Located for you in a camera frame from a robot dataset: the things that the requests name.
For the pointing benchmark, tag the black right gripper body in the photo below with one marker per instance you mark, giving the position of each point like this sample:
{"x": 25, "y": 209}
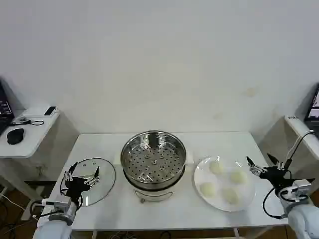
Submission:
{"x": 277, "y": 177}

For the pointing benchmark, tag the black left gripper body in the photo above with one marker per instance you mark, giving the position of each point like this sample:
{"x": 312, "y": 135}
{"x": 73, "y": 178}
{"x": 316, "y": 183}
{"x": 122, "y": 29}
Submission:
{"x": 76, "y": 186}

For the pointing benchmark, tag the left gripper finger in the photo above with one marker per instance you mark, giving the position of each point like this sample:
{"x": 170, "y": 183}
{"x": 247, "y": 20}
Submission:
{"x": 69, "y": 174}
{"x": 96, "y": 178}

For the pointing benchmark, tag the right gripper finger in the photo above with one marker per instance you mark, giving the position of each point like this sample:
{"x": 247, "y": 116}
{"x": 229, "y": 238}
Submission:
{"x": 256, "y": 169}
{"x": 277, "y": 165}

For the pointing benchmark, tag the white steamed bun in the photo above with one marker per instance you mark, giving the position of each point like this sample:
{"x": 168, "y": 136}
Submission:
{"x": 216, "y": 167}
{"x": 207, "y": 189}
{"x": 230, "y": 195}
{"x": 238, "y": 176}

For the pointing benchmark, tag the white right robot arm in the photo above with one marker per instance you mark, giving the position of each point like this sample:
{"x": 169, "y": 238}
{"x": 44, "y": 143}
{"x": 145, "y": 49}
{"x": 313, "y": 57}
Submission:
{"x": 302, "y": 216}

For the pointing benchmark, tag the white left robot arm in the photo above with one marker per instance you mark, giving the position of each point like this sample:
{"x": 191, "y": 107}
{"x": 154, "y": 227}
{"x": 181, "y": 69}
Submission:
{"x": 53, "y": 227}

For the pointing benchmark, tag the round glass lid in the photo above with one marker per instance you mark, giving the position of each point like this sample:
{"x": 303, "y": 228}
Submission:
{"x": 106, "y": 179}

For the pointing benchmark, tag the white side desk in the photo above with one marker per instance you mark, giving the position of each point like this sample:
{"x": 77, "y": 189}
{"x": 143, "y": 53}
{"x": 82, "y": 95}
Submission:
{"x": 299, "y": 127}
{"x": 30, "y": 139}

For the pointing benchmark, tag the white round plate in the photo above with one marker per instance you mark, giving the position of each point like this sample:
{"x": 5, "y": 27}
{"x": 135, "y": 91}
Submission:
{"x": 224, "y": 206}

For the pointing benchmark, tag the white cooker base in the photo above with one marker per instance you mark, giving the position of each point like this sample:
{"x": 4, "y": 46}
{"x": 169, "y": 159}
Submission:
{"x": 154, "y": 195}

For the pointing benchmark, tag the steel steamer pot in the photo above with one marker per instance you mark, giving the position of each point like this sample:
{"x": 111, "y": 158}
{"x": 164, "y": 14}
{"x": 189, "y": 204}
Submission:
{"x": 154, "y": 161}

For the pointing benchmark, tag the black computer mouse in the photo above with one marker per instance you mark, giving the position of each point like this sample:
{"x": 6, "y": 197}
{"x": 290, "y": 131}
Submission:
{"x": 16, "y": 136}

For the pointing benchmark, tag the white box with black face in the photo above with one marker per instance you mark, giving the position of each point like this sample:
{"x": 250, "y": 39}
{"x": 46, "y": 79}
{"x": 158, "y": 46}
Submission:
{"x": 50, "y": 110}

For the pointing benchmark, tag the black laptop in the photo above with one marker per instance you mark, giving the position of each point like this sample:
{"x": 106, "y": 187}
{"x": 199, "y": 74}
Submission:
{"x": 314, "y": 107}
{"x": 3, "y": 109}

